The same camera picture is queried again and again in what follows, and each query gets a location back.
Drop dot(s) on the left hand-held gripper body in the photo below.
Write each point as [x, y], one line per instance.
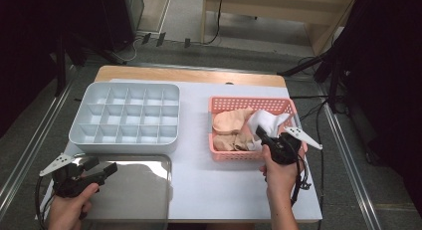
[58, 163]

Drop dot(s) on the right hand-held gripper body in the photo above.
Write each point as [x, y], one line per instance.
[285, 150]

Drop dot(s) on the tan sock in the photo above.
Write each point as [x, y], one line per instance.
[242, 138]
[224, 143]

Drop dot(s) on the white divided storage box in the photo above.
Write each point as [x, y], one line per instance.
[126, 148]

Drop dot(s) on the peach sock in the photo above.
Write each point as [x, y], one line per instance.
[230, 122]

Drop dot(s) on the clear plastic box lid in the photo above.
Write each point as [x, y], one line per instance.
[139, 193]

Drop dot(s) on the pink plastic basket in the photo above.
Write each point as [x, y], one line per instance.
[232, 99]

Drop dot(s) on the person's right hand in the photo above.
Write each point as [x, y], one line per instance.
[280, 178]

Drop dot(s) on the person's left hand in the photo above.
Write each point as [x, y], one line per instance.
[64, 213]

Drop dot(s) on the white table cover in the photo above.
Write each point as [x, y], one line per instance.
[215, 190]

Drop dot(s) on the black metal stand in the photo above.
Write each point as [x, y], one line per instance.
[60, 74]
[305, 64]

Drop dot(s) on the small black block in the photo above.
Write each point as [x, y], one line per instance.
[187, 43]
[161, 39]
[146, 38]

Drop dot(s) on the light wooden cabinet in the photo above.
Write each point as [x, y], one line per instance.
[282, 11]

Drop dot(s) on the black curtain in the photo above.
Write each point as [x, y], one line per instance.
[26, 41]
[391, 74]

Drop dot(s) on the dark cabinet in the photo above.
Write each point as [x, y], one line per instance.
[122, 17]

